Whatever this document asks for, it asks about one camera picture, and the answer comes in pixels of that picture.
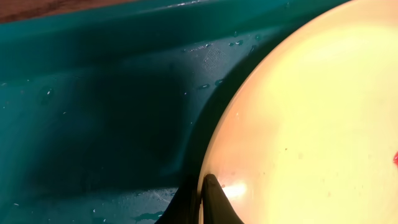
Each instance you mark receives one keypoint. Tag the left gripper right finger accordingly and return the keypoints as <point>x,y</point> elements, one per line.
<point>216,206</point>

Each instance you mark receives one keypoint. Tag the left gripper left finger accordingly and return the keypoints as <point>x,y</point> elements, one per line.
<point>184,207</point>

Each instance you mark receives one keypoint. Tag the yellow plate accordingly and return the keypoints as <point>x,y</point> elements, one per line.
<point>311,135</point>

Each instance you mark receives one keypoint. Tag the teal plastic tray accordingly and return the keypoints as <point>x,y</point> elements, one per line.
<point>105,112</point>

